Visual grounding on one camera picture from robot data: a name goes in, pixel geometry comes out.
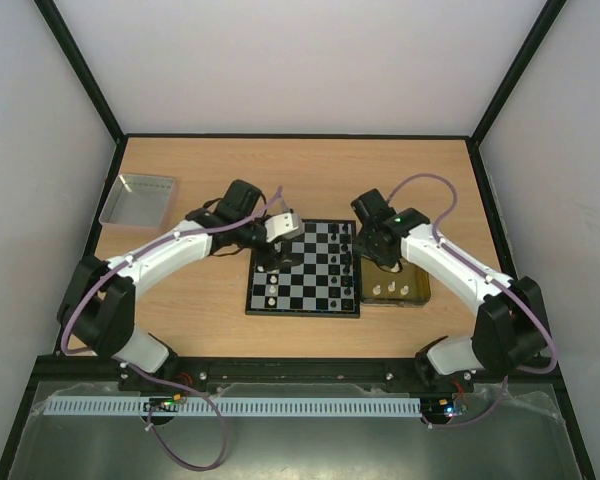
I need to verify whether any gold metal tin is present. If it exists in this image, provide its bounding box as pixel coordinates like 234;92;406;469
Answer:
360;258;431;307

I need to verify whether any black magnetic chess board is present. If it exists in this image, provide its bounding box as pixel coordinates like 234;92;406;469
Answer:
245;219;361;318

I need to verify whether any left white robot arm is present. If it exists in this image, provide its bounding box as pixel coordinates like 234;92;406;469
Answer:
57;180;304;374

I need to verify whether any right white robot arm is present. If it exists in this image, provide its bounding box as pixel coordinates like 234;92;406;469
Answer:
351;189;555;392

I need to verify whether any silver metal tray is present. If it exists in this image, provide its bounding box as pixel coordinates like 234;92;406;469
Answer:
99;173;177;233

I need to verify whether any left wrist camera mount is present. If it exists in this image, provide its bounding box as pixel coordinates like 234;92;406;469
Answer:
264;210;304;243

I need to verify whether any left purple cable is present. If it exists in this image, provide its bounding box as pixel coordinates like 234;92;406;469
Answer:
59;185;286;471

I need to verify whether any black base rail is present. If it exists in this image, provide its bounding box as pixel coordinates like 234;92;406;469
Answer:
117;355;556;396

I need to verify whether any black frame enclosure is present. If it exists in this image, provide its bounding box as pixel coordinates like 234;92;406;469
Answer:
0;0;595;479

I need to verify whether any white slotted cable duct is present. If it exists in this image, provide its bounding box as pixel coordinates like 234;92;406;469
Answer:
43;396;421;418

